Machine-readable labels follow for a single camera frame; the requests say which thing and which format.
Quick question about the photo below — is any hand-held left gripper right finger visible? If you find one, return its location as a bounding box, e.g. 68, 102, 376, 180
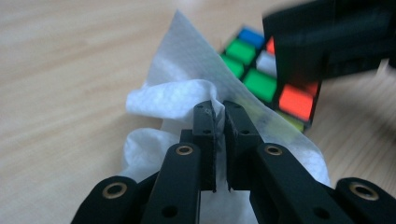
222, 100, 265, 191

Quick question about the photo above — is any white wet wipe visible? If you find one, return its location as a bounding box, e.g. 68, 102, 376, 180
120, 8, 332, 224

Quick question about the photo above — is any colourful puzzle cube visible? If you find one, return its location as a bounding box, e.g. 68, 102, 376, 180
219, 26, 321, 133

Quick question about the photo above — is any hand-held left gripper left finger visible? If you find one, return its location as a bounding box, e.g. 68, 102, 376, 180
180, 100, 218, 193

